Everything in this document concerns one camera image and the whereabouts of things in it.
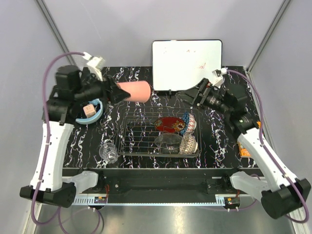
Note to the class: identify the blue geometric patterned bowl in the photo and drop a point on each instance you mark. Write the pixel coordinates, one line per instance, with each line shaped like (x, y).
(190, 123)

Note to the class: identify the clear faceted glass tumbler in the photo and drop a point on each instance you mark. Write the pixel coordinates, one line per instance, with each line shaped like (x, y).
(108, 152)

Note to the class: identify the clear glass bowl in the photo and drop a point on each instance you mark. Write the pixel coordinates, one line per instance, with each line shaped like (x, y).
(169, 143)

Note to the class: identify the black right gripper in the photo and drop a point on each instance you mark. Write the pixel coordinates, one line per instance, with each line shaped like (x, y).
(189, 95)

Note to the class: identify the light blue headphones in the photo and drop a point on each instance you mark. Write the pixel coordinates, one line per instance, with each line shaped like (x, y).
(99, 109)

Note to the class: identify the black wire dish rack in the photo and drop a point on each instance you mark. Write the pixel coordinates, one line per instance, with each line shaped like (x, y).
(137, 131)

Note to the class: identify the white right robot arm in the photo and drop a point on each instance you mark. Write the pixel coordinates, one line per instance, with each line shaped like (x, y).
(282, 192)

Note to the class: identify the pink plastic cup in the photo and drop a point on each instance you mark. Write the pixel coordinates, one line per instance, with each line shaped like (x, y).
(139, 91)

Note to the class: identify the brown checkered patterned bowl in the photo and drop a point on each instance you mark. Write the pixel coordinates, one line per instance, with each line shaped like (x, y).
(188, 145)

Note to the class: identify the red floral plate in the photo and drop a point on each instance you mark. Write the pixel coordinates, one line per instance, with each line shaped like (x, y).
(169, 124)

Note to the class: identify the orange treehouse book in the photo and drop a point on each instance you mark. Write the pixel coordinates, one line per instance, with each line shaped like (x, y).
(243, 151)

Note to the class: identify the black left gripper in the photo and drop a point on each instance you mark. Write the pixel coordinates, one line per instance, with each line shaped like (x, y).
(111, 92)

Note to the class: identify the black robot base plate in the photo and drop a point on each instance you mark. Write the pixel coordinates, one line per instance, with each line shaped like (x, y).
(163, 186)

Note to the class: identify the white dry-erase board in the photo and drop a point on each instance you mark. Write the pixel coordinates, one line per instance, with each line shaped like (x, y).
(182, 64)

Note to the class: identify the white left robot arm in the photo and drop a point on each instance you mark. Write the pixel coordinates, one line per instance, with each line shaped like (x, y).
(47, 185)

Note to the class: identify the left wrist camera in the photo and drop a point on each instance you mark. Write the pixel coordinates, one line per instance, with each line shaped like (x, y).
(68, 78)

